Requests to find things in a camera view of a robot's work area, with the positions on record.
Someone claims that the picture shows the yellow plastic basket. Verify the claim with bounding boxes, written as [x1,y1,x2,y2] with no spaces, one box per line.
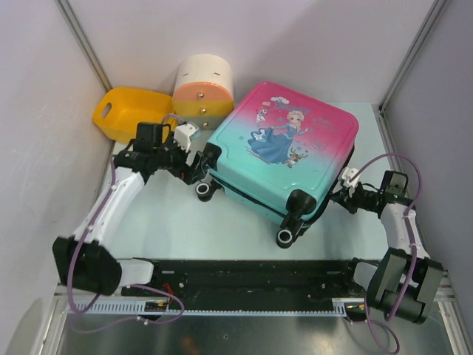
[92,87,173,143]

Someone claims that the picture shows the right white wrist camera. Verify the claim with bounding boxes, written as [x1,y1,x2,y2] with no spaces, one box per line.
[338,166,359,189]

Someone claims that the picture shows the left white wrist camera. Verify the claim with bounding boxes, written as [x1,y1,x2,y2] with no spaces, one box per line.
[174,123,200,153]

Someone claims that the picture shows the grey slotted cable duct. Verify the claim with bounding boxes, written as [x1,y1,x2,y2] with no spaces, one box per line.
[86,299,347,317]

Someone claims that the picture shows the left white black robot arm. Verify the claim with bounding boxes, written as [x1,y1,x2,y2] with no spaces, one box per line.
[52,121,205,296]

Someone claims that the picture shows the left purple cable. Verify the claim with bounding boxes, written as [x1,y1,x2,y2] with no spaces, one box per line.
[66,113,186,336]

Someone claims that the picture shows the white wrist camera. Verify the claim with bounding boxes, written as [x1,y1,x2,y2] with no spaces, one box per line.
[338,166,359,189]
[174,123,200,153]

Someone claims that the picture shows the pink and teal children's suitcase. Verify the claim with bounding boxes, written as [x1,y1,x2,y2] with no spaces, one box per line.
[195,82,359,249]

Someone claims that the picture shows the round pastel drawer cabinet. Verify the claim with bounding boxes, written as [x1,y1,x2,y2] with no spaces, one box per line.
[172,54,234,130]

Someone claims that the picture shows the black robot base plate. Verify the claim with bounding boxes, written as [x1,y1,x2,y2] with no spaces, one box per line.
[146,260,364,309]

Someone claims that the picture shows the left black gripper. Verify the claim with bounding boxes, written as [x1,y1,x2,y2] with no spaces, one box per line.
[154,132,205,185]

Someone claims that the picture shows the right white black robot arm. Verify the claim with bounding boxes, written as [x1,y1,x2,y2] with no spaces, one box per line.
[330,168,443,324]

